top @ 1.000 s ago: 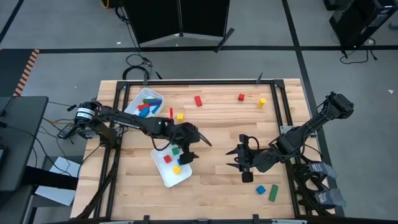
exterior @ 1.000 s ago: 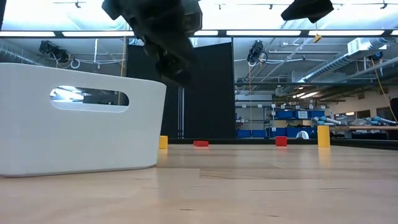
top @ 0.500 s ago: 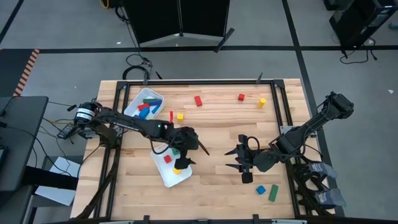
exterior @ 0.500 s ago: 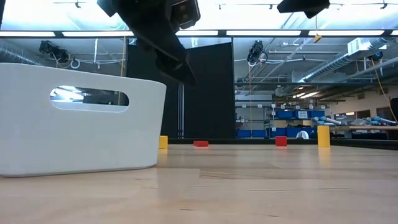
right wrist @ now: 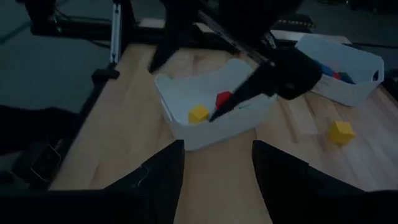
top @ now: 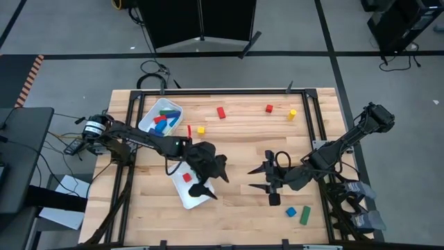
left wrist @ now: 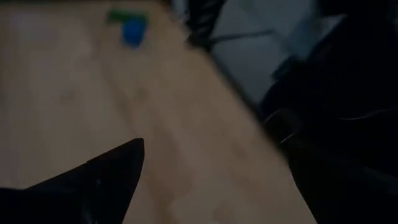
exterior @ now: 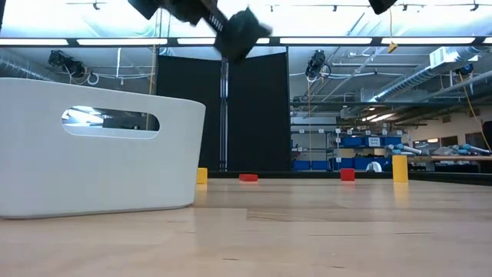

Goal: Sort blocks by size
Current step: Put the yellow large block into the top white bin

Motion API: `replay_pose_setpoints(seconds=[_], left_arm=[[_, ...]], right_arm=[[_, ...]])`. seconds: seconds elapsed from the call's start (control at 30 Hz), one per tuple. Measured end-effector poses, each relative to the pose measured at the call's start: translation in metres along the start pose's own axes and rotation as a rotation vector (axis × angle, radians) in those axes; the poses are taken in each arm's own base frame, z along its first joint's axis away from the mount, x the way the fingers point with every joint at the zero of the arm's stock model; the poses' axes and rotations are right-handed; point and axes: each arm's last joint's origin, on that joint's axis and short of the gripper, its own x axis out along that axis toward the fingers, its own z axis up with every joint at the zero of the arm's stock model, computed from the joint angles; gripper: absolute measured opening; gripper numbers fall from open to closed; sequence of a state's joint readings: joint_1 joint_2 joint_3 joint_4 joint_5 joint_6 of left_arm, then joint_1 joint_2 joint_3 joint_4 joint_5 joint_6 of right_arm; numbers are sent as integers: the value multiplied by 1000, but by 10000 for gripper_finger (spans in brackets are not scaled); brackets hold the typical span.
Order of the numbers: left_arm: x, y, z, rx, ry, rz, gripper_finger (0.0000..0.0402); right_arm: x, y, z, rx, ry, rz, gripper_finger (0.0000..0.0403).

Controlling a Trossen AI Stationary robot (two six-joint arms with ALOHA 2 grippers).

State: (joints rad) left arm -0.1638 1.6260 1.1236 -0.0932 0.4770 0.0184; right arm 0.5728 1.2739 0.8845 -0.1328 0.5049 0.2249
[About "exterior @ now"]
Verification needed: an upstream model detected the black ceiling-mounted device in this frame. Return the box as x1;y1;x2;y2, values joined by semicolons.
48;49;88;80
305;49;331;80

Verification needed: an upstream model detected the white plastic bin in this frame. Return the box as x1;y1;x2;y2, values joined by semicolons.
0;77;207;220

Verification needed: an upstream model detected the black folding screen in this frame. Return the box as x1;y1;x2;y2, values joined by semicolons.
155;52;292;173

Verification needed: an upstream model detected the yellow hanging cord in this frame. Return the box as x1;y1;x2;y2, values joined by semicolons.
387;7;399;54

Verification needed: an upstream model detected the black table frame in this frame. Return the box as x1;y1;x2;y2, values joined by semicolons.
207;170;492;187

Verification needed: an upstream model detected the silver ventilation duct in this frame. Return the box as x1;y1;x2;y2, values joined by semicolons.
371;45;492;103
0;52;53;82

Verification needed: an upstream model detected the wooden workbench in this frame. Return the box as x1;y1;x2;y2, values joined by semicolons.
407;155;492;162

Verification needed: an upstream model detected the yellow cylinder block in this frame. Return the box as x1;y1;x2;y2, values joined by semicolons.
392;155;409;183

